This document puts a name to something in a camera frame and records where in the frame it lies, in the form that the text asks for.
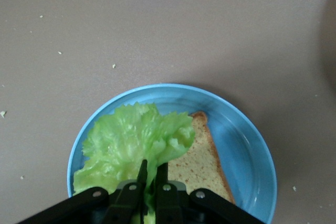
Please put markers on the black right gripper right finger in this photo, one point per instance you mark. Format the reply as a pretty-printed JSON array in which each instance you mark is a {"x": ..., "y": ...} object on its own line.
[{"x": 168, "y": 205}]

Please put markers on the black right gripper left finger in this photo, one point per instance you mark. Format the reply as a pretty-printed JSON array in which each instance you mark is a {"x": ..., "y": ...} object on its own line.
[{"x": 128, "y": 203}]

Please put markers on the brown bread slice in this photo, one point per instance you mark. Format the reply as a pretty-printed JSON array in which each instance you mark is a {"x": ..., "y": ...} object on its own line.
[{"x": 199, "y": 166}]

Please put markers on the green lettuce leaf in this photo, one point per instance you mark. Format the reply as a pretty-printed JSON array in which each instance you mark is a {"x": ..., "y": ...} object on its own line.
[{"x": 126, "y": 140}]

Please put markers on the blue round plate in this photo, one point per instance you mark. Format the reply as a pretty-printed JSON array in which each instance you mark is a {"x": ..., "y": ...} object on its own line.
[{"x": 236, "y": 142}]

